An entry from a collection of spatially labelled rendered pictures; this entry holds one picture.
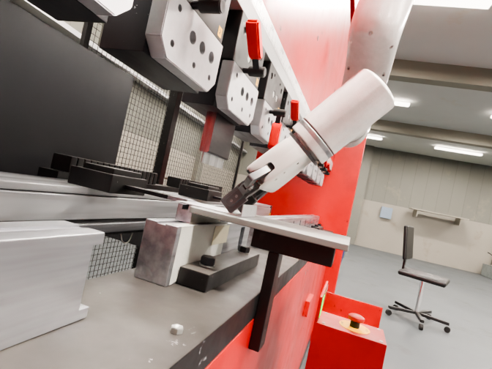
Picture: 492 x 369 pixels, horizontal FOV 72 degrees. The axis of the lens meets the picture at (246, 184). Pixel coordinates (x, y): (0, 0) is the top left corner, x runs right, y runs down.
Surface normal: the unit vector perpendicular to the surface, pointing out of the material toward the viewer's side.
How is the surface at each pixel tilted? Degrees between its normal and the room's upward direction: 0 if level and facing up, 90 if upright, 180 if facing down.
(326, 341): 90
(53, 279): 90
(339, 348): 90
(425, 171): 90
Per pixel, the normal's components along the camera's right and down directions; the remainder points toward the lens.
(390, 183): -0.23, -0.07
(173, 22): 0.93, 0.19
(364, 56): -0.43, 0.85
